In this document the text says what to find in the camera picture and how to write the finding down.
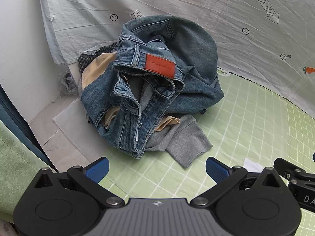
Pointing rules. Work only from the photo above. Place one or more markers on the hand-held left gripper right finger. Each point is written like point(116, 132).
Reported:
point(217, 170)

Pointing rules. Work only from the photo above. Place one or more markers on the grey sweatshirt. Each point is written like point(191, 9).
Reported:
point(182, 142)

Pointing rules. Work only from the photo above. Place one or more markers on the green grid mat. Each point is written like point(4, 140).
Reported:
point(258, 118)

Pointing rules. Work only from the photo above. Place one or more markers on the dark checked garment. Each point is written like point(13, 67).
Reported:
point(85, 61)

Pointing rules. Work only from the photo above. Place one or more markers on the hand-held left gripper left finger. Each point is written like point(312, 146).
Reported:
point(98, 170)

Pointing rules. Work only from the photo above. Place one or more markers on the white paper scrap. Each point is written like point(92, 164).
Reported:
point(252, 165)

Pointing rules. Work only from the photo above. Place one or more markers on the white fabric loop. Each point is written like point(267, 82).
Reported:
point(224, 73)

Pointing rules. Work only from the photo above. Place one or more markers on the clear plastic bag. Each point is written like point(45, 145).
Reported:
point(67, 83)

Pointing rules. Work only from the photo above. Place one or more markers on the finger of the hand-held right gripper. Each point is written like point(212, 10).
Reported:
point(290, 168)

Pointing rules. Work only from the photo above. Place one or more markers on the beige garment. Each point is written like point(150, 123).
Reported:
point(98, 66)

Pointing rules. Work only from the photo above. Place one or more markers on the dark blue curtain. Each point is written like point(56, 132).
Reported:
point(14, 118)

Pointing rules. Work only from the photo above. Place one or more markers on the white carrot print sheet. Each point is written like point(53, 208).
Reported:
point(196, 0)

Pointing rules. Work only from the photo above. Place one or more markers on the blue denim jeans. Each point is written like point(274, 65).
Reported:
point(192, 54)

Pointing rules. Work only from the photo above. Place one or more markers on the green fleece cloth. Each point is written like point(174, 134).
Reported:
point(14, 164)

